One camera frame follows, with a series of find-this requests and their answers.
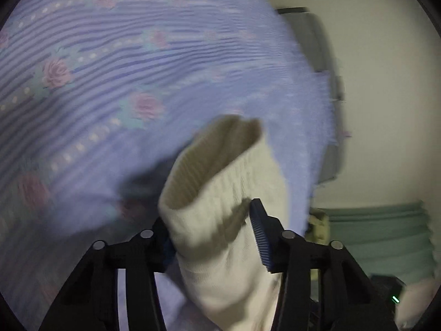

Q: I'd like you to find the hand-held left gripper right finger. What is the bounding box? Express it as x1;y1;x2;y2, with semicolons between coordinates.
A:
249;198;397;331

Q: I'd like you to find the grey bed headboard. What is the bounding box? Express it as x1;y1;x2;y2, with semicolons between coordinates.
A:
278;7;347;184

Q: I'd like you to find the green curtain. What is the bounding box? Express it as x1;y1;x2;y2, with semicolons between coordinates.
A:
310;201;437;281

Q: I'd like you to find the olive green garment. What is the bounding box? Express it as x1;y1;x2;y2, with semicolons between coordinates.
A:
307;212;330;246

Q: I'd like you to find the beige curtain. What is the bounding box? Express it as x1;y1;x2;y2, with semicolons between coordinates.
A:
394;275;437;330

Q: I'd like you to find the cream white sock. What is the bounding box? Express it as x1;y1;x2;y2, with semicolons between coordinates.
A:
158;115;311;331

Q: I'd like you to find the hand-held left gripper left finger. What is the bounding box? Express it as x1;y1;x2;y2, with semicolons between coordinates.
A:
39;215;178;331

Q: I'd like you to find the purple floral striped duvet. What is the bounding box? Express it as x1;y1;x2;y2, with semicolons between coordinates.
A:
0;0;335;331

